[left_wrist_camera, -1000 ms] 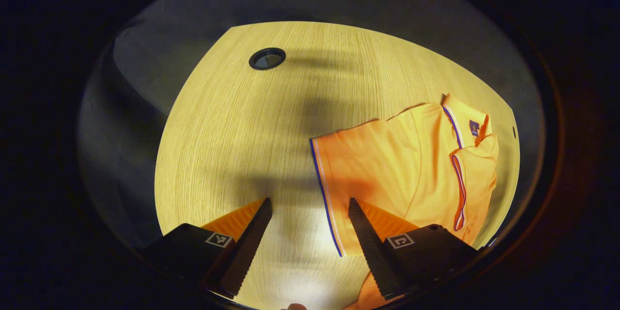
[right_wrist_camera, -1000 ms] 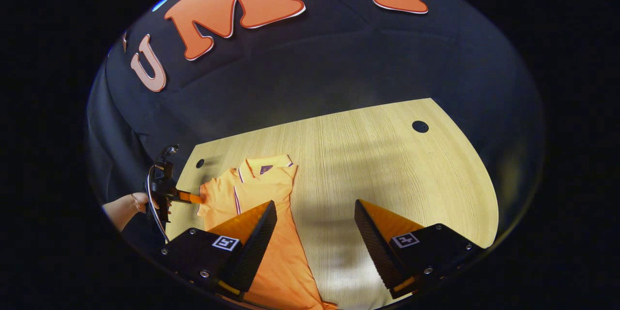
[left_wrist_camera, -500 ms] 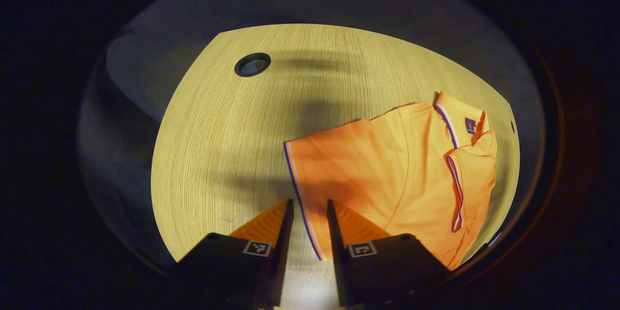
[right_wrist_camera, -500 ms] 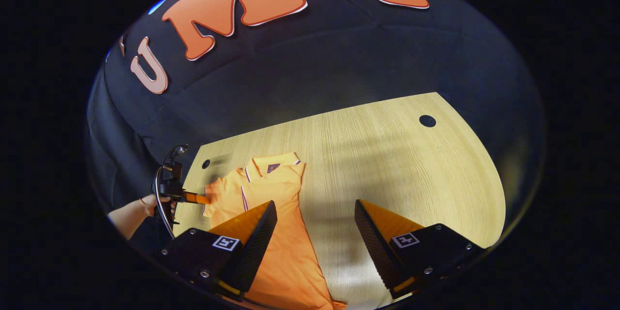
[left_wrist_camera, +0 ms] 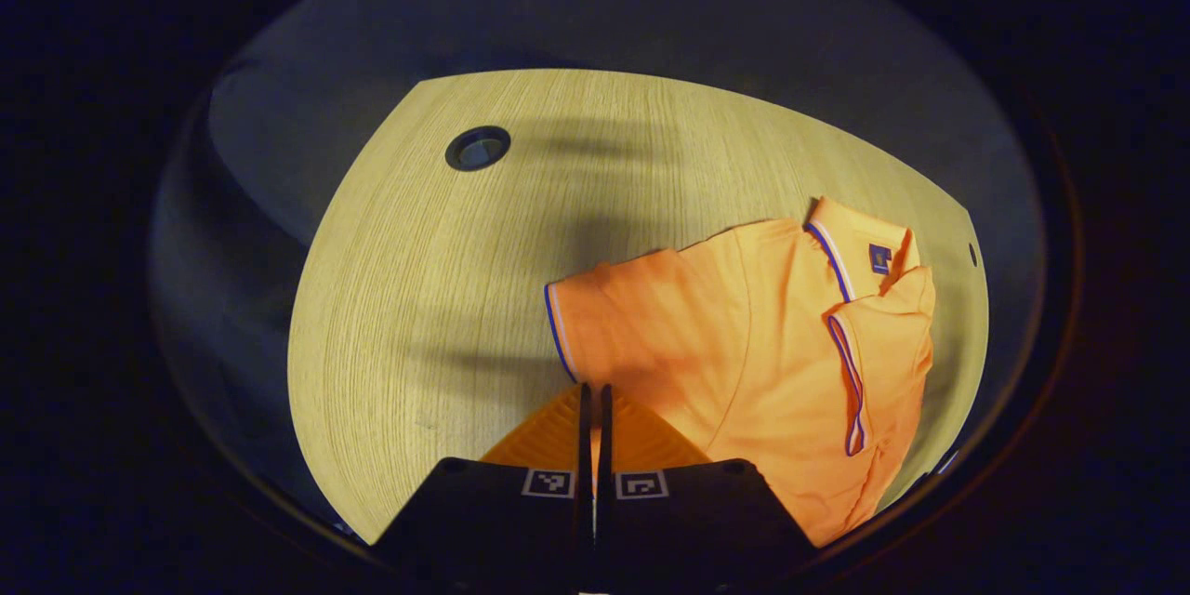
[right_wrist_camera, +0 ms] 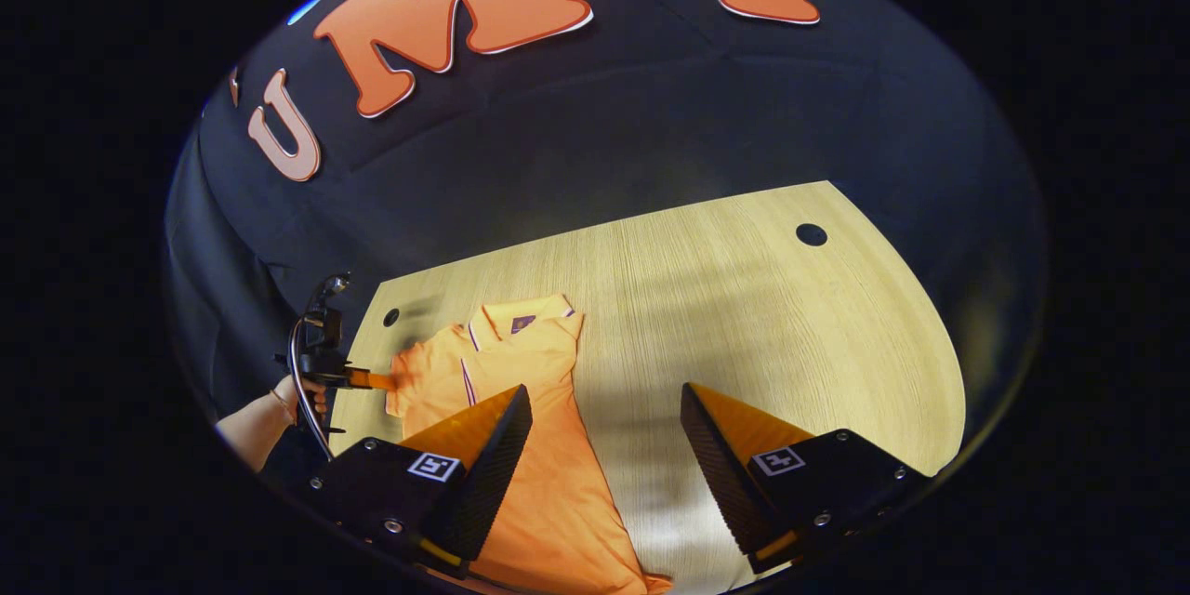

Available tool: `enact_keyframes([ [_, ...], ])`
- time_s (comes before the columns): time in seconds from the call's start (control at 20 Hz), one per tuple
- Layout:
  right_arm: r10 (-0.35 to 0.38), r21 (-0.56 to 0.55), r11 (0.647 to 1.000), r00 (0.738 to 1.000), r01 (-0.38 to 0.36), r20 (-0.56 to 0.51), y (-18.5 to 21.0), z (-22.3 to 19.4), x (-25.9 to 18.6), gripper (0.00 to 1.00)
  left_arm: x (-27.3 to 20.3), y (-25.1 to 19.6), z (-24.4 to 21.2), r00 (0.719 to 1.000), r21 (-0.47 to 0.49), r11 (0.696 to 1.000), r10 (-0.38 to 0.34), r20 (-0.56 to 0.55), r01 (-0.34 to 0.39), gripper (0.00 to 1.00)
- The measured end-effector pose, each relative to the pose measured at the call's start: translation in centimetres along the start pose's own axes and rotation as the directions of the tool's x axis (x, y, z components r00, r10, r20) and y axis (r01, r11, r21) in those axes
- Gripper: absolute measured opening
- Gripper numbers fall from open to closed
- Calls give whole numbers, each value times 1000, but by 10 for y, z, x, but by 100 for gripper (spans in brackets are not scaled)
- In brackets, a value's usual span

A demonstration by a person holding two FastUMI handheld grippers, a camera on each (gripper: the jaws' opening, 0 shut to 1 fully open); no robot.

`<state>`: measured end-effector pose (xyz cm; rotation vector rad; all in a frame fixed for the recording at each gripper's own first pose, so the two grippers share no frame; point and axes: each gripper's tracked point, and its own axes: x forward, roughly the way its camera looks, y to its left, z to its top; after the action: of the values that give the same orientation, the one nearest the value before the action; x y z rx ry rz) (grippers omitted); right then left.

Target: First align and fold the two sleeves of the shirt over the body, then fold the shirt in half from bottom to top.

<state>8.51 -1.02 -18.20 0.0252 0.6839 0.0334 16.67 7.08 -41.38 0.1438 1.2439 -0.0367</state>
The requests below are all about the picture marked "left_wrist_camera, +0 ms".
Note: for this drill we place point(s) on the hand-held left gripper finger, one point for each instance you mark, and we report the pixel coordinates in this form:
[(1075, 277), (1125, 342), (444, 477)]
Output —
[(604, 446), (584, 446)]

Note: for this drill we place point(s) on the orange T-shirt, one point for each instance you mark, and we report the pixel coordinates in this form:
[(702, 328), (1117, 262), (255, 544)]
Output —
[(744, 344)]

